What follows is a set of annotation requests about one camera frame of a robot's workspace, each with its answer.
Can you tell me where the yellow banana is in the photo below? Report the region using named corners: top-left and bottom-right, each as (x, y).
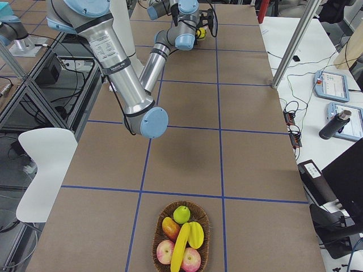
top-left (170, 223), bottom-right (190, 272)
top-left (195, 27), bottom-right (206, 40)

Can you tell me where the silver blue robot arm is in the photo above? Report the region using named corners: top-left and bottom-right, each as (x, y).
top-left (47, 1), bottom-right (200, 138)
top-left (146, 0), bottom-right (179, 20)

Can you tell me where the brown wicker basket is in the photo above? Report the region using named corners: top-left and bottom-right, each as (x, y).
top-left (152, 201), bottom-right (210, 271)

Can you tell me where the green pear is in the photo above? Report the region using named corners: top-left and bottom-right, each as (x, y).
top-left (173, 206), bottom-right (191, 224)

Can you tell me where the orange mango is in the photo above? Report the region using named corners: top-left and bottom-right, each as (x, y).
top-left (162, 217), bottom-right (181, 242)

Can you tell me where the yellow starfruit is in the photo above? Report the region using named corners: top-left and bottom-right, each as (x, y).
top-left (188, 222), bottom-right (204, 249)

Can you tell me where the red apple left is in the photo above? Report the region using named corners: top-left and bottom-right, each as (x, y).
top-left (156, 240), bottom-right (175, 265)

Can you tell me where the red apple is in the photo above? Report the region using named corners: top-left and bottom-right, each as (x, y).
top-left (156, 240), bottom-right (175, 265)
top-left (181, 248), bottom-right (201, 272)

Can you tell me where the red apple right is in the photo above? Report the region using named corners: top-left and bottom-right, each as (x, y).
top-left (181, 248), bottom-right (201, 272)

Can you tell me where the white chair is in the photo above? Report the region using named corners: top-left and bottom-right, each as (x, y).
top-left (16, 127), bottom-right (78, 223)

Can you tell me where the black box white label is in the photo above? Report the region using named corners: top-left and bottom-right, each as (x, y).
top-left (298, 160), bottom-right (338, 206)

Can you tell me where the black water bottle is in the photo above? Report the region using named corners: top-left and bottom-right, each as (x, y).
top-left (319, 110), bottom-right (352, 140)

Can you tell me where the teach pendant upper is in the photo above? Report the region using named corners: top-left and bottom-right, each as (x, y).
top-left (314, 70), bottom-right (350, 103)

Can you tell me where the teach pendant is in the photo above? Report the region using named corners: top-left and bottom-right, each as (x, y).
top-left (325, 102), bottom-right (363, 142)
top-left (314, 70), bottom-right (350, 103)

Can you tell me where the black monitor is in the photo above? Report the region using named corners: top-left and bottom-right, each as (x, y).
top-left (322, 139), bottom-right (362, 222)

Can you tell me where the teach pendant lower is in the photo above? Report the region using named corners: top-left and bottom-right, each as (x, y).
top-left (325, 102), bottom-right (363, 142)

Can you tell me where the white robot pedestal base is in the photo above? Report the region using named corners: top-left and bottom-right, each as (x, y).
top-left (110, 0), bottom-right (144, 77)

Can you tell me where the aluminium frame post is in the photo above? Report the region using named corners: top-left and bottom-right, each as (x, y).
top-left (272, 0), bottom-right (322, 89)

